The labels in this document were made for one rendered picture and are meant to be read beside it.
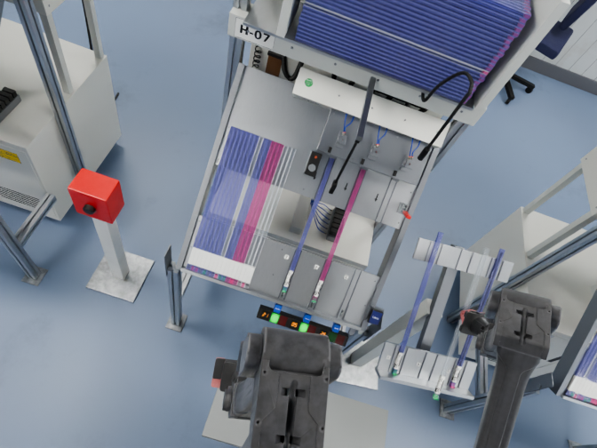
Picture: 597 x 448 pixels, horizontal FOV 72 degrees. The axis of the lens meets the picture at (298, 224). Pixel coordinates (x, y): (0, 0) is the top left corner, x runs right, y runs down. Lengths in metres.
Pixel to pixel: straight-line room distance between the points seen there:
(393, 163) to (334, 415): 0.87
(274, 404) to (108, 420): 1.68
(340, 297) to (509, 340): 0.83
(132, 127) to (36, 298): 1.16
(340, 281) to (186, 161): 1.50
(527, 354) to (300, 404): 0.41
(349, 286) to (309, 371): 1.01
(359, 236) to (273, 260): 0.51
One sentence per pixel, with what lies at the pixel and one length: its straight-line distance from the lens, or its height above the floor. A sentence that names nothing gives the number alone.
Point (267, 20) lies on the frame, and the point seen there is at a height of 1.39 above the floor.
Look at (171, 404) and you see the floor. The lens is 2.09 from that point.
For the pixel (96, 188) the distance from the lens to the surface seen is 1.60.
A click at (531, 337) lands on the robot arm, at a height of 1.54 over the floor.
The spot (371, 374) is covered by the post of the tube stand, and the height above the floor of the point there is 0.01.
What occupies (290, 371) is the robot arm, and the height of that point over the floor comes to 1.62.
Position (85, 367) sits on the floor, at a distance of 2.16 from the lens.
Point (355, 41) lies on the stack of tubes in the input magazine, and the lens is 1.19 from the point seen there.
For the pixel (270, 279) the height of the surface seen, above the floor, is 0.76.
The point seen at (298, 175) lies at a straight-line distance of 1.38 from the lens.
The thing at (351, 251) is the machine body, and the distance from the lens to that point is 1.76.
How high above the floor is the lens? 2.07
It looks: 56 degrees down
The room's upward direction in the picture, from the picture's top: 25 degrees clockwise
